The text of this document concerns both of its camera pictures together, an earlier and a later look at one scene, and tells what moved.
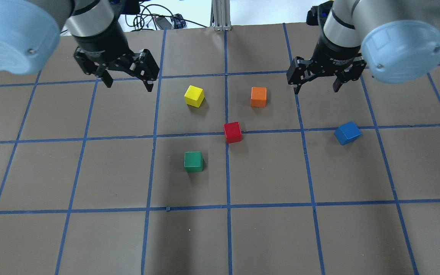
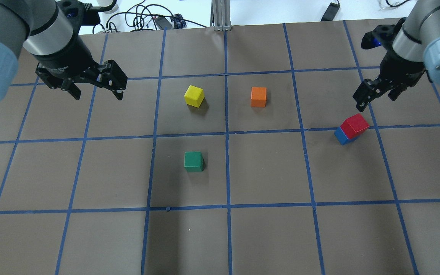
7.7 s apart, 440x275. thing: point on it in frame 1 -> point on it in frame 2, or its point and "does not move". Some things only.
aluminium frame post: (220, 9) does not move
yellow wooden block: (194, 96) does not move
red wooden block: (233, 132) -> (354, 126)
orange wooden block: (258, 96) does not move
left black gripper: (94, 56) -> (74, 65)
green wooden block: (193, 161) does not move
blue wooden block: (347, 132) does not move
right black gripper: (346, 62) -> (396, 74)
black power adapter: (163, 23) does not move
